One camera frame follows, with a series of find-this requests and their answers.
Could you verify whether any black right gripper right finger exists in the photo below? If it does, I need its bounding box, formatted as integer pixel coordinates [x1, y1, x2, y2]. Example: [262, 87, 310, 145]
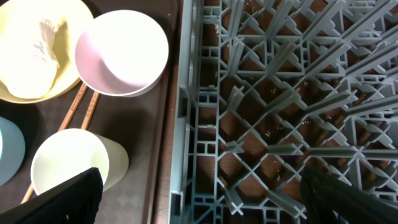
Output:
[300, 166, 397, 223]

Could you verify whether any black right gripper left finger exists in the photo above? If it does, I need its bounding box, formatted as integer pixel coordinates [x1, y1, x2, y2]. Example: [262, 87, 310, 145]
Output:
[1, 167, 103, 224]

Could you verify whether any pale green cup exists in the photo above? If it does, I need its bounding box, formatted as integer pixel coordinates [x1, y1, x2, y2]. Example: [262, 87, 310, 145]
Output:
[30, 128, 129, 195]

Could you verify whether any light blue bowl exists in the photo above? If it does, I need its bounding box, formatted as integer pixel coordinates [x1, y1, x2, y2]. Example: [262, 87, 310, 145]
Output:
[1, 117, 25, 185]

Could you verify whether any white napkin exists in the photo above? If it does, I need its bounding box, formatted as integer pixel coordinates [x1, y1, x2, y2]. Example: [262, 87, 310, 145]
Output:
[1, 18, 59, 99]

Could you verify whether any grey dishwasher rack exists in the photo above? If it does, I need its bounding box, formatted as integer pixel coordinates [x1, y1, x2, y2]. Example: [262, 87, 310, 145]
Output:
[169, 0, 397, 223]

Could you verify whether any right wooden chopstick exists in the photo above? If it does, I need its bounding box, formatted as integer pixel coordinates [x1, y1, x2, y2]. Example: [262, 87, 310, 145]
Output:
[81, 91, 100, 129]

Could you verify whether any wooden chopstick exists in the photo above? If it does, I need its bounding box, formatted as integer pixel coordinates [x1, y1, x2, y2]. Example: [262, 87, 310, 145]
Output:
[21, 83, 87, 204]
[81, 91, 100, 129]

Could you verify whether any brown serving tray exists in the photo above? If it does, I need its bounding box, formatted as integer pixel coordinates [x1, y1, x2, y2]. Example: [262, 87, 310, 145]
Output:
[1, 0, 182, 223]

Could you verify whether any left wooden chopstick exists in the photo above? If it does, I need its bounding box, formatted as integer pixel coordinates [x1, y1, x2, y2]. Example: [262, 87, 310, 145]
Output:
[21, 83, 87, 204]

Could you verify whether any pink bowl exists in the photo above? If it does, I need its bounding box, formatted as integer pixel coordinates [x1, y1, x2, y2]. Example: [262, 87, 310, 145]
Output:
[75, 10, 169, 97]

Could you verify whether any yellow plate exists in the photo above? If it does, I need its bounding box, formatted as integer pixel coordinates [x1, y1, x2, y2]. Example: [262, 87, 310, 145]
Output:
[1, 0, 93, 104]

